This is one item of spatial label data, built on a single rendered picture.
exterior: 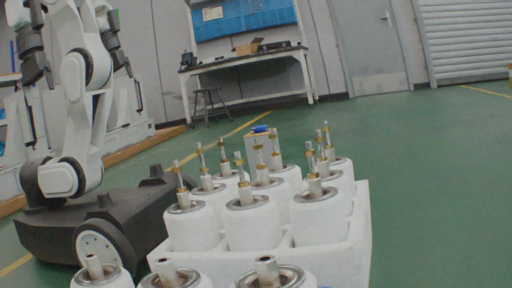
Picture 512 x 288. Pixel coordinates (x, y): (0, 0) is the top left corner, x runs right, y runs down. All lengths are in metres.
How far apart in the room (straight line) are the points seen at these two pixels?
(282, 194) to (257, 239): 0.14
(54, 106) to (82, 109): 2.28
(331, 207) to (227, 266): 0.20
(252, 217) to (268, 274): 0.29
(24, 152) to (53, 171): 1.75
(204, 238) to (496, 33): 5.82
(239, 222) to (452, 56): 5.42
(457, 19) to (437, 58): 0.75
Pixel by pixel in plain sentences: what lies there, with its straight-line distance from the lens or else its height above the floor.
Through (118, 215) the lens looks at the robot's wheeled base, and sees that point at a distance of 1.07.
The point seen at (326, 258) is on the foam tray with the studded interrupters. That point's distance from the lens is 0.67.
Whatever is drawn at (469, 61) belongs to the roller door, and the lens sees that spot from 6.04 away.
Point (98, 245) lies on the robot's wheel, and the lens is 1.07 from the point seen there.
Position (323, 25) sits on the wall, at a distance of 5.86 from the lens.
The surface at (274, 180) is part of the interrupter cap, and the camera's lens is 0.86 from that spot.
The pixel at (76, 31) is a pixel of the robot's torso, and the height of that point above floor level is 0.74.
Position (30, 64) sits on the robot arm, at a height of 0.64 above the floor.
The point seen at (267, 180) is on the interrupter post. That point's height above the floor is 0.26.
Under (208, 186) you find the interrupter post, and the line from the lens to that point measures 0.88.
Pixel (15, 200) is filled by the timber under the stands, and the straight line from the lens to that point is 2.67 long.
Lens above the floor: 0.45
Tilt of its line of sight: 8 degrees down
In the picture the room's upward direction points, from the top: 11 degrees counter-clockwise
